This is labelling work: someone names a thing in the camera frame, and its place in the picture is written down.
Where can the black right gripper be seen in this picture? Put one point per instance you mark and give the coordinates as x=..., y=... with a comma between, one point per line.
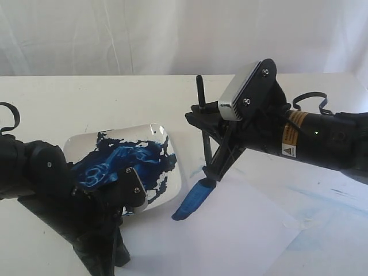
x=262, y=132

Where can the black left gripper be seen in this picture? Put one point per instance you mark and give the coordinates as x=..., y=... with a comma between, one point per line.
x=95, y=218

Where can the black paintbrush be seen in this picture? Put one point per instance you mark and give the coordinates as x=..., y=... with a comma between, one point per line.
x=206, y=182

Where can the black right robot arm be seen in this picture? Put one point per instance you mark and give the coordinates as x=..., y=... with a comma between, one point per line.
x=336, y=141

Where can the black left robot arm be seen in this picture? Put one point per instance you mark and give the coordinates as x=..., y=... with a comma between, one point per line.
x=38, y=176

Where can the white square paint plate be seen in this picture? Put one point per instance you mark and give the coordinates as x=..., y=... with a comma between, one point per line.
x=97, y=157

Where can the white paper sheet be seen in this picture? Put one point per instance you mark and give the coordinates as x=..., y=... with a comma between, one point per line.
x=238, y=230

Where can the white backdrop curtain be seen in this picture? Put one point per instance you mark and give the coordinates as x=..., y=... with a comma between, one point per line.
x=181, y=37

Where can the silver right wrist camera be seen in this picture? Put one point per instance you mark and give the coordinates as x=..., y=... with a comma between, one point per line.
x=248, y=90

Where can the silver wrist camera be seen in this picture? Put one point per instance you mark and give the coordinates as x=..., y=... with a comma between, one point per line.
x=248, y=90
x=137, y=199

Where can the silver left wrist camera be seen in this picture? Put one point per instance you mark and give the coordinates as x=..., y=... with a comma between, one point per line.
x=137, y=199

